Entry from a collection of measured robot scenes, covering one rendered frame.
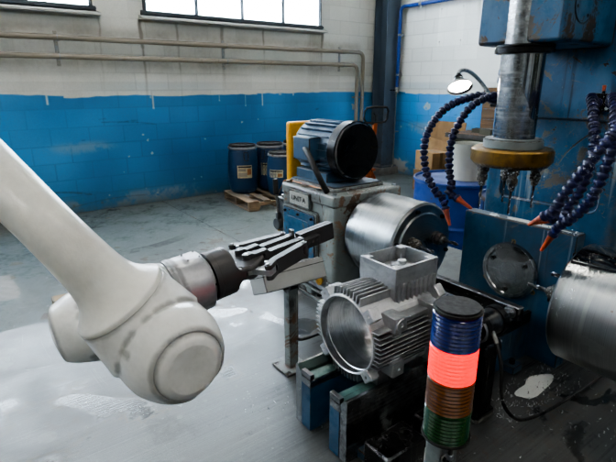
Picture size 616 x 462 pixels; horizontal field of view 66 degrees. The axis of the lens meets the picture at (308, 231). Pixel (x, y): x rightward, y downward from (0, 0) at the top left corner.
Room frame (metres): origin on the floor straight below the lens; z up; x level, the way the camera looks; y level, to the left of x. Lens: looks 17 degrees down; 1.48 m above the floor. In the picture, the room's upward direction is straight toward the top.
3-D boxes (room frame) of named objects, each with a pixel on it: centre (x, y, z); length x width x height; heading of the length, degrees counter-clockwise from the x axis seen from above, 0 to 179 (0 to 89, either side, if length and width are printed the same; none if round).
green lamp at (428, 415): (0.53, -0.18, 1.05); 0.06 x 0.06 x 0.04
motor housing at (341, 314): (0.88, -0.15, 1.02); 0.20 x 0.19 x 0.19; 126
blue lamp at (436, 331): (0.53, -0.18, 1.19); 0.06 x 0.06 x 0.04
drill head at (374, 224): (1.38, -0.23, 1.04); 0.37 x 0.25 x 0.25; 36
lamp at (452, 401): (0.53, -0.18, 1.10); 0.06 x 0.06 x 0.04
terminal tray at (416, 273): (0.90, -0.18, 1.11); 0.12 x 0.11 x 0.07; 126
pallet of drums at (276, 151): (6.21, 0.40, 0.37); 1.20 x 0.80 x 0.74; 121
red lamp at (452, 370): (0.53, -0.18, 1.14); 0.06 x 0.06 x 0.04
